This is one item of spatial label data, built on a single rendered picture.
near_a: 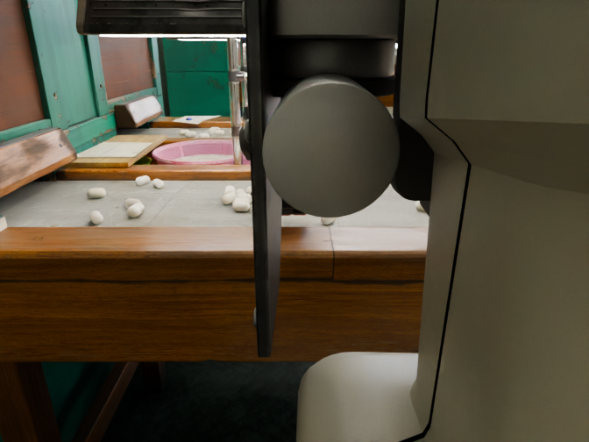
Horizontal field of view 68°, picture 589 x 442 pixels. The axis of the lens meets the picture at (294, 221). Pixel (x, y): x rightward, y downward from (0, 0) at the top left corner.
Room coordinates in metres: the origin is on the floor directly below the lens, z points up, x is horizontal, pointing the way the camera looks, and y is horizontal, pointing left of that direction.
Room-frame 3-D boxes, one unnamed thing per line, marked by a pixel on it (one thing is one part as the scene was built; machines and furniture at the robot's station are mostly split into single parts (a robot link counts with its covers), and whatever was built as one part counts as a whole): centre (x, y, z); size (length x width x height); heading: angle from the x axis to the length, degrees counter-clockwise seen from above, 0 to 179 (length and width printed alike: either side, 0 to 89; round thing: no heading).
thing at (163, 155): (1.14, 0.23, 0.72); 0.27 x 0.27 x 0.10
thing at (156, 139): (1.14, 0.45, 0.77); 0.33 x 0.15 x 0.01; 0
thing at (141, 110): (1.48, 0.50, 0.83); 0.30 x 0.06 x 0.07; 0
